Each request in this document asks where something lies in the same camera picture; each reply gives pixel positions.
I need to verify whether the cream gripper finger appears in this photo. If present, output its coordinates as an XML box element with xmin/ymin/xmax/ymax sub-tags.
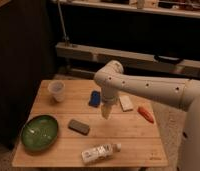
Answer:
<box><xmin>101</xmin><ymin>104</ymin><xmax>112</xmax><ymax>119</ymax></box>

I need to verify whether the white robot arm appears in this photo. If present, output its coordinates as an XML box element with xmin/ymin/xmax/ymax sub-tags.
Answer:
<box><xmin>94</xmin><ymin>60</ymin><xmax>200</xmax><ymax>171</ymax></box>

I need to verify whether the blue sponge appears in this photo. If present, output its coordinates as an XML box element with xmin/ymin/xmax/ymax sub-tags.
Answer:
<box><xmin>89</xmin><ymin>91</ymin><xmax>101</xmax><ymax>107</ymax></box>

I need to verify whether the white sponge block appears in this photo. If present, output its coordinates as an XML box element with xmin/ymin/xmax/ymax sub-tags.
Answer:
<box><xmin>119</xmin><ymin>95</ymin><xmax>133</xmax><ymax>112</ymax></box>

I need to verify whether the grey rectangular block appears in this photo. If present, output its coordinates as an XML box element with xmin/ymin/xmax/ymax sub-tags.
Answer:
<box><xmin>68</xmin><ymin>119</ymin><xmax>90</xmax><ymax>135</ymax></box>

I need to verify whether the wooden table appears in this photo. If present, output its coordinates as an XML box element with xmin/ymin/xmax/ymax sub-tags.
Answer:
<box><xmin>12</xmin><ymin>80</ymin><xmax>168</xmax><ymax>168</ymax></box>

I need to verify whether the orange carrot toy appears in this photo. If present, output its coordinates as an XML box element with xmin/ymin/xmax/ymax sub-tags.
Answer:
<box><xmin>138</xmin><ymin>106</ymin><xmax>154</xmax><ymax>123</ymax></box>

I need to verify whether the clear plastic bottle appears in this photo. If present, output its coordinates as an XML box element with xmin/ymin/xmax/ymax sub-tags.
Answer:
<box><xmin>81</xmin><ymin>143</ymin><xmax>122</xmax><ymax>164</ymax></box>

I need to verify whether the clear plastic cup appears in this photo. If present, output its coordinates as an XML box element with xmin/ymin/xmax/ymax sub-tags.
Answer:
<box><xmin>48</xmin><ymin>80</ymin><xmax>65</xmax><ymax>102</ymax></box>

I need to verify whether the white lower shelf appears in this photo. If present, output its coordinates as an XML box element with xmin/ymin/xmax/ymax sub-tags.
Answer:
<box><xmin>56</xmin><ymin>42</ymin><xmax>200</xmax><ymax>77</ymax></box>

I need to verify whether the white shelf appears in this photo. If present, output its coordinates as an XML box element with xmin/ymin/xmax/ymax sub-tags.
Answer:
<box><xmin>50</xmin><ymin>0</ymin><xmax>200</xmax><ymax>20</ymax></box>
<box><xmin>56</xmin><ymin>42</ymin><xmax>200</xmax><ymax>77</ymax></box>

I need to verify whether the metal shelf pole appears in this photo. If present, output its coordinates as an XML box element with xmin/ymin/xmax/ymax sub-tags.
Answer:
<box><xmin>57</xmin><ymin>0</ymin><xmax>70</xmax><ymax>46</ymax></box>

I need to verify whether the green ceramic bowl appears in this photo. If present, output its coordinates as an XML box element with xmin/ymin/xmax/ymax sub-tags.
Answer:
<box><xmin>20</xmin><ymin>115</ymin><xmax>59</xmax><ymax>152</ymax></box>

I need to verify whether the white upper shelf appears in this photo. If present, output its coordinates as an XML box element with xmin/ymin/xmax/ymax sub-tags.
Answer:
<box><xmin>50</xmin><ymin>0</ymin><xmax>200</xmax><ymax>20</ymax></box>

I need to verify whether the black handle object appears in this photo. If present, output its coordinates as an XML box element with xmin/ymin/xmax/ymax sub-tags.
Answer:
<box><xmin>154</xmin><ymin>55</ymin><xmax>184</xmax><ymax>65</ymax></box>

